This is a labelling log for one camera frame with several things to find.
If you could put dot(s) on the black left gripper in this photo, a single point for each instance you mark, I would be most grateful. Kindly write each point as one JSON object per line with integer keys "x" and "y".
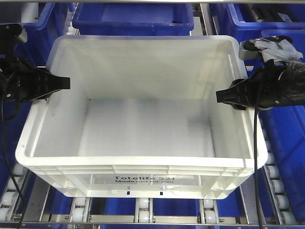
{"x": 22, "y": 81}

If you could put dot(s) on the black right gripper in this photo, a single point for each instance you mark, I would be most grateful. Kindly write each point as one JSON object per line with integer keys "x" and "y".
{"x": 273, "y": 85}

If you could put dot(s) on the white plastic tote bin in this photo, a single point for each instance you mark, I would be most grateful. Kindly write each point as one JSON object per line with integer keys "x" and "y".
{"x": 141, "y": 119}

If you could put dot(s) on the blue bin left near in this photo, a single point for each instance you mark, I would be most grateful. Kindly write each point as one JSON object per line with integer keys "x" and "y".
{"x": 11, "y": 120}

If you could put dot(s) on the blue bin left far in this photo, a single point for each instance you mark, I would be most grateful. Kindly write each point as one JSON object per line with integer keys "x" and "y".
{"x": 43, "y": 33}

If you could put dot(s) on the blue bin right near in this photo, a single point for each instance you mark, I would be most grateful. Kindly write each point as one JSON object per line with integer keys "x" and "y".
{"x": 285, "y": 129}

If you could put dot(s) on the blue bin right far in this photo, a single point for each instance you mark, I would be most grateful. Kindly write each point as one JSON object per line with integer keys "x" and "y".
{"x": 245, "y": 21}

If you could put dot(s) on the blue bin behind tote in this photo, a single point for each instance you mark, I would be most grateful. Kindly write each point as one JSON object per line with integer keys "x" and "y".
{"x": 134, "y": 19}

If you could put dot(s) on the front steel shelf bar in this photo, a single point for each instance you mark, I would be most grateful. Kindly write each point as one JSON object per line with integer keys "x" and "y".
{"x": 118, "y": 225}

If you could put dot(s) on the right side roller track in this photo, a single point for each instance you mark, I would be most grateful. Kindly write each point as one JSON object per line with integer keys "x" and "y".
{"x": 276, "y": 190}

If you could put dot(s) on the roller track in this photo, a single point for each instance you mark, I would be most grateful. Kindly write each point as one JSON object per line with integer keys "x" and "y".
{"x": 276, "y": 190}
{"x": 12, "y": 207}

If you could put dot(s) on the left side roller track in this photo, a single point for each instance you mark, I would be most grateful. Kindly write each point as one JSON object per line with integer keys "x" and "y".
{"x": 12, "y": 207}

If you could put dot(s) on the right wrist camera wrapped plastic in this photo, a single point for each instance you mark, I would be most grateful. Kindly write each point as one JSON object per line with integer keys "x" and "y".
{"x": 277, "y": 48}

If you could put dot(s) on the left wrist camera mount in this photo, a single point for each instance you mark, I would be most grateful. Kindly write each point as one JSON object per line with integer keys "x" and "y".
{"x": 11, "y": 34}

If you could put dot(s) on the right roller track rail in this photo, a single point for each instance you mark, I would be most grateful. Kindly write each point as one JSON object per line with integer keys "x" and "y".
{"x": 208, "y": 212}

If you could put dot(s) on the roller track rail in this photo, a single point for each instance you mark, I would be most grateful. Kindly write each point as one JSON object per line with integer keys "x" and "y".
{"x": 143, "y": 210}
{"x": 208, "y": 212}
{"x": 80, "y": 210}

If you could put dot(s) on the left roller track rail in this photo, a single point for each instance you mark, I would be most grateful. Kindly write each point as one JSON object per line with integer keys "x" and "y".
{"x": 80, "y": 210}

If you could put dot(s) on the middle roller track rail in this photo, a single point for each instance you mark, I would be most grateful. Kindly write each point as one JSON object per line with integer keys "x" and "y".
{"x": 143, "y": 210}

